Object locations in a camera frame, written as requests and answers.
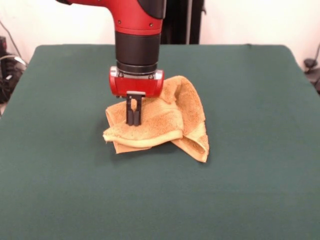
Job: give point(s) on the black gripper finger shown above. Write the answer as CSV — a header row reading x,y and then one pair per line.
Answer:
x,y
138,117
130,117

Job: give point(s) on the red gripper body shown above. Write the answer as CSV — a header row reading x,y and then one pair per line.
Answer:
x,y
135,86

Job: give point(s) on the yellow-orange terry towel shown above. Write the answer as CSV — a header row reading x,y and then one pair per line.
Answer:
x,y
162,125

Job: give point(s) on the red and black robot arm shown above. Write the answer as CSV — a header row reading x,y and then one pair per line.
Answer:
x,y
137,37

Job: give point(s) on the dark green table cloth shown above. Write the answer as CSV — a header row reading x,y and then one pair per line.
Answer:
x,y
75,187

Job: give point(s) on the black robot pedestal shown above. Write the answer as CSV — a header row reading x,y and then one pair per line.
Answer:
x,y
180,22

